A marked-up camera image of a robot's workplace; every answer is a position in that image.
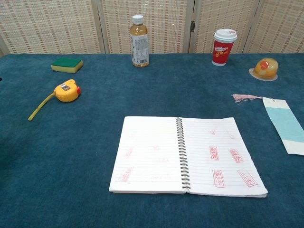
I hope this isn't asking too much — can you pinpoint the teal white tasselled bookmark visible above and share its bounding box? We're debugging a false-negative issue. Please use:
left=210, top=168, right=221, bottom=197
left=231, top=94, right=304, bottom=156

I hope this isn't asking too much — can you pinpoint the open spiral lined notebook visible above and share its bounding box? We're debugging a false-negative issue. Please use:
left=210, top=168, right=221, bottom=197
left=109, top=115, right=268, bottom=198

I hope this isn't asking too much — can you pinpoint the amber tea plastic bottle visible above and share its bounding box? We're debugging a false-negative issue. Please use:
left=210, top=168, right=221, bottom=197
left=129, top=15, right=150, bottom=68

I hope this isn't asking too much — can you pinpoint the yellow tape measure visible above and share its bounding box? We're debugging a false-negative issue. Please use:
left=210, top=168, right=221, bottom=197
left=28, top=79, right=82, bottom=122

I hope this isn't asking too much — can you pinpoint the red paper cup white lid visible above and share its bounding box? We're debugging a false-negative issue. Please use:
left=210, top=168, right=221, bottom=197
left=212, top=28, right=238, bottom=67

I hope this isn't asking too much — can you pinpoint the dark blue table cloth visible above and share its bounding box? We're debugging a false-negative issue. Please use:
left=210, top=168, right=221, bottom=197
left=0, top=53, right=304, bottom=228

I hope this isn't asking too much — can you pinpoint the green yellow scouring sponge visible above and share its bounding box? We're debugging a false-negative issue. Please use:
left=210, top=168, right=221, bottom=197
left=51, top=57, right=84, bottom=74

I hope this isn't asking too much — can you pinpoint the orange fruit jelly cup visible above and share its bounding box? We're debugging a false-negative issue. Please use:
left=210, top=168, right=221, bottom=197
left=248, top=57, right=279, bottom=82

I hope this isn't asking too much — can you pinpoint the woven rattan folding screen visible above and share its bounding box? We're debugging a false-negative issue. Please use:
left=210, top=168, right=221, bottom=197
left=0, top=0, right=304, bottom=57

